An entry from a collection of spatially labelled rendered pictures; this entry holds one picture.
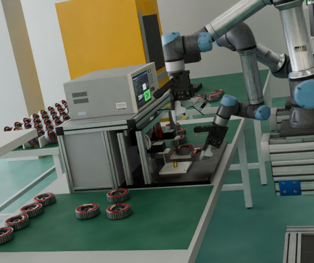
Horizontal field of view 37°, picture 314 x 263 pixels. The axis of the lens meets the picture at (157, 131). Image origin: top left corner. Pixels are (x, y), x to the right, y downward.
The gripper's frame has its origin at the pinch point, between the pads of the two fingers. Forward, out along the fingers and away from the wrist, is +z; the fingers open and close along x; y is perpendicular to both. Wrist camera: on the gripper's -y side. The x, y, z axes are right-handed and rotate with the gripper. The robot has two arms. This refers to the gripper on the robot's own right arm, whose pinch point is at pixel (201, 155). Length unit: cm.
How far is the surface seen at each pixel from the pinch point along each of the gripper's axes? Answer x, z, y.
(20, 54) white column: 311, 97, -279
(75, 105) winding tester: -8, 0, -71
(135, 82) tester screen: -3, -24, -46
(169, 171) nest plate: -6.8, 13.0, -12.0
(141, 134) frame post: -20.4, -5.0, -30.4
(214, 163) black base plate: 4.3, 2.9, 7.9
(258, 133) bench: 161, 24, 31
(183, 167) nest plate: -1.7, 9.6, -6.1
